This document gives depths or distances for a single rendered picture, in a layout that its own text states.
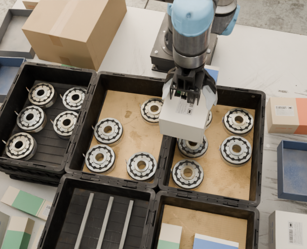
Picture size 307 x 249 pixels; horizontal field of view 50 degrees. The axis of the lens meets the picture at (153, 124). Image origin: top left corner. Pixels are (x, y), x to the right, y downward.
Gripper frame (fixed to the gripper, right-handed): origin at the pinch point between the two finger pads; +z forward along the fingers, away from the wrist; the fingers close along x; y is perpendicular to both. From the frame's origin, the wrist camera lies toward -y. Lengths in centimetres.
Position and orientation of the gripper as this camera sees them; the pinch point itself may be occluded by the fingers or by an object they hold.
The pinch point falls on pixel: (189, 97)
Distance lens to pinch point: 91.6
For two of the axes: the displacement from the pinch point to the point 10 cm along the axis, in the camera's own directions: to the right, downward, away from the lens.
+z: 0.7, 4.6, 8.9
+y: -2.9, 8.6, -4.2
